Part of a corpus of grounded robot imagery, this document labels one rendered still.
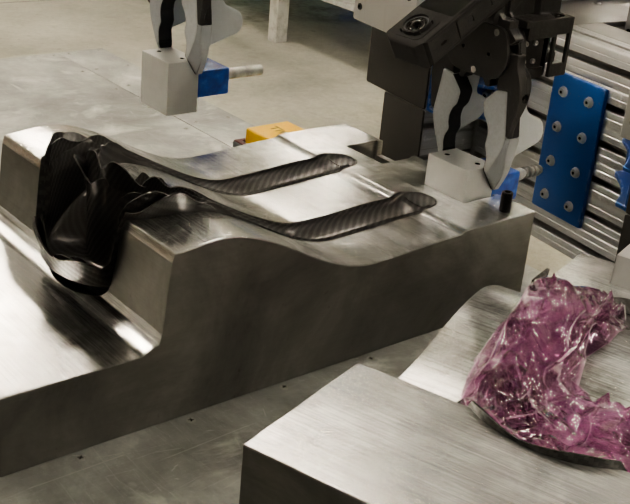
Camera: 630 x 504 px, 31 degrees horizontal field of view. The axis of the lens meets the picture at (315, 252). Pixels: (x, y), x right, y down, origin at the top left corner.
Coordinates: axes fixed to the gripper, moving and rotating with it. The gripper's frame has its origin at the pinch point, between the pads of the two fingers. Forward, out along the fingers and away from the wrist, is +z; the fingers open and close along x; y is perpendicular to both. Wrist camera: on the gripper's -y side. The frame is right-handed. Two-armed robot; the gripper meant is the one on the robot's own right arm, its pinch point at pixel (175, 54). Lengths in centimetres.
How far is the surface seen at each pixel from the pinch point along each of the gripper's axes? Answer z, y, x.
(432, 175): 4.8, 9.7, -27.5
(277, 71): 96, 212, 253
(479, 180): 4.1, 11.4, -31.6
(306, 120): 96, 185, 200
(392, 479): 4, -25, -60
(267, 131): 11.3, 14.7, 3.2
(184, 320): 6.8, -22.0, -36.1
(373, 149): 6.9, 13.4, -15.7
